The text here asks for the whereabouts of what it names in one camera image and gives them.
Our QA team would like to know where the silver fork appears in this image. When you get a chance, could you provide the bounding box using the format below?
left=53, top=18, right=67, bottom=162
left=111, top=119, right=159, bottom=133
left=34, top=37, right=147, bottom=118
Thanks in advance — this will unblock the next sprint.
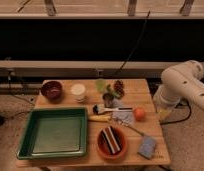
left=113, top=118, right=145, bottom=136

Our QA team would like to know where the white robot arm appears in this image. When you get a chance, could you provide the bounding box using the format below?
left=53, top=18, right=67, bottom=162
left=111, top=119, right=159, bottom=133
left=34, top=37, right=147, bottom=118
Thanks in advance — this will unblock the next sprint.
left=153, top=60, right=204, bottom=121

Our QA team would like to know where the light green cup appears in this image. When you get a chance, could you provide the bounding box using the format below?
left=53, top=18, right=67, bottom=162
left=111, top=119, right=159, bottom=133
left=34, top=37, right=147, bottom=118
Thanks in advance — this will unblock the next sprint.
left=96, top=78, right=107, bottom=93

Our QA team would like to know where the white paper cup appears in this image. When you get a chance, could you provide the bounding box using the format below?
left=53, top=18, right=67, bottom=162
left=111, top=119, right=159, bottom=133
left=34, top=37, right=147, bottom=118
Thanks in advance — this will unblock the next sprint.
left=71, top=83, right=86, bottom=102

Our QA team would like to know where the small potted plant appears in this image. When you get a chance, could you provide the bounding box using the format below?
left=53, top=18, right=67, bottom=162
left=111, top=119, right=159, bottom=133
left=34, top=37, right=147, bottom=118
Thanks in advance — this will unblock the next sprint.
left=102, top=84, right=120, bottom=108

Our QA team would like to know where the yellow banana toy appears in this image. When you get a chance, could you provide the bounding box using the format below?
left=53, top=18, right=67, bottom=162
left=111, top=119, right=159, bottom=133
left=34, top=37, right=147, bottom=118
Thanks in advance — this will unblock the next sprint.
left=88, top=115, right=111, bottom=122

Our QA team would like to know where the grey blue cloth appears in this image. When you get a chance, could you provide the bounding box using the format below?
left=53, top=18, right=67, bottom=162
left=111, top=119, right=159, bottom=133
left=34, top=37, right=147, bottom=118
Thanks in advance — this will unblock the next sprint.
left=111, top=99, right=135, bottom=126

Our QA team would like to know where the wooden table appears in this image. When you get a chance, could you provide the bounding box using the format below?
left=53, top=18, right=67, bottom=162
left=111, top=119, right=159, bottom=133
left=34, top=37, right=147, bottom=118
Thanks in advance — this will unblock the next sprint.
left=16, top=79, right=171, bottom=168

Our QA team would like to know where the orange fruit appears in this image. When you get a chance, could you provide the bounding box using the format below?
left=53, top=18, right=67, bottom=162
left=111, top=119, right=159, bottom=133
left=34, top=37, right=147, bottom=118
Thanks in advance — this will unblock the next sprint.
left=133, top=107, right=146, bottom=121

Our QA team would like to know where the dark red bowl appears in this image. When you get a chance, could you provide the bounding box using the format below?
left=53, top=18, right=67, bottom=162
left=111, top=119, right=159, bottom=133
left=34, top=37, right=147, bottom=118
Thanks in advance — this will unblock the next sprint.
left=41, top=81, right=62, bottom=100

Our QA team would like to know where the striped brown block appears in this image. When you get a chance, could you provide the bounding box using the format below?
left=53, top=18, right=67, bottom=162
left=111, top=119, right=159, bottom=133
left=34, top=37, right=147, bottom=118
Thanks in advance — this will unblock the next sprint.
left=102, top=126, right=121, bottom=154

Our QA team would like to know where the orange clay bowl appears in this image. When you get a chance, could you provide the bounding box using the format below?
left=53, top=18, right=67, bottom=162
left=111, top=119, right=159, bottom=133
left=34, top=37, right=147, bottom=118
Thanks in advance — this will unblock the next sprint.
left=96, top=126, right=128, bottom=162

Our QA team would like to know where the green plastic tray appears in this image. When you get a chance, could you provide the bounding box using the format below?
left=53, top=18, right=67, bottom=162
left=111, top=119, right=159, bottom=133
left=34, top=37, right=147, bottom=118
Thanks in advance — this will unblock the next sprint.
left=17, top=108, right=87, bottom=160

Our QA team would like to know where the blue sponge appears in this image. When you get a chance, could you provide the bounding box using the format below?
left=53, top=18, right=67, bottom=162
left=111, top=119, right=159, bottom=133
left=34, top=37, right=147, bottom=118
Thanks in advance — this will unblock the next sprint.
left=138, top=135, right=156, bottom=159

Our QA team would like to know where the black cable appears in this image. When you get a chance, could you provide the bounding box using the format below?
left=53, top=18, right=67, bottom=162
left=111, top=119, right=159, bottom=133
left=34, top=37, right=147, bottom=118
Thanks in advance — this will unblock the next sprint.
left=113, top=9, right=152, bottom=77

